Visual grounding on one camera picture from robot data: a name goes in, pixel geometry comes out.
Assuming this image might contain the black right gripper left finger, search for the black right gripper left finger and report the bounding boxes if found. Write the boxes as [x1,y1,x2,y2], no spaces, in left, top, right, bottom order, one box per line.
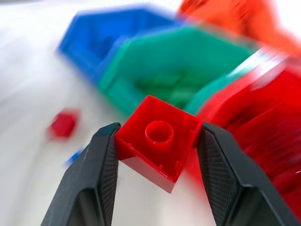
[40,122,121,226]

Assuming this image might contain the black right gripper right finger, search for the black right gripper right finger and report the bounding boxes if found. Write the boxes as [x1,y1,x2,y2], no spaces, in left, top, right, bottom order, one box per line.
[197,121,300,226]

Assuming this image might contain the red plastic bin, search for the red plastic bin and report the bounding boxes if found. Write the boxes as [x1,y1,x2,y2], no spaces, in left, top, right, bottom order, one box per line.
[196,60,301,223]

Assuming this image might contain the orange plastic bin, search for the orange plastic bin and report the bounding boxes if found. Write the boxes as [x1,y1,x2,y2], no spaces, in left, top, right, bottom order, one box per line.
[176,0,301,57]

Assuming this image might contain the green building blocks pile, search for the green building blocks pile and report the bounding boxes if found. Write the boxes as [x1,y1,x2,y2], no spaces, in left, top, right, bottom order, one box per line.
[136,70,200,109]

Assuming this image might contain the green plastic bin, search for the green plastic bin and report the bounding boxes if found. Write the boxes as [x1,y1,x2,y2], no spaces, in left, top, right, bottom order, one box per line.
[98,25,259,118]

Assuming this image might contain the red building block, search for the red building block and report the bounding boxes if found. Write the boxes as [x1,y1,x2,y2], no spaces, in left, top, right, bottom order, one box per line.
[114,95,203,194]
[48,110,79,139]

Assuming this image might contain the blue plastic bin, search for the blue plastic bin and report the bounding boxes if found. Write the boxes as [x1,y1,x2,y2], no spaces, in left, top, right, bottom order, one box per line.
[57,6,182,87]

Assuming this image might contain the blue building block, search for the blue building block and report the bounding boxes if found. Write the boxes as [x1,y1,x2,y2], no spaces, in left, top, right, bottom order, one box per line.
[65,148,83,167]

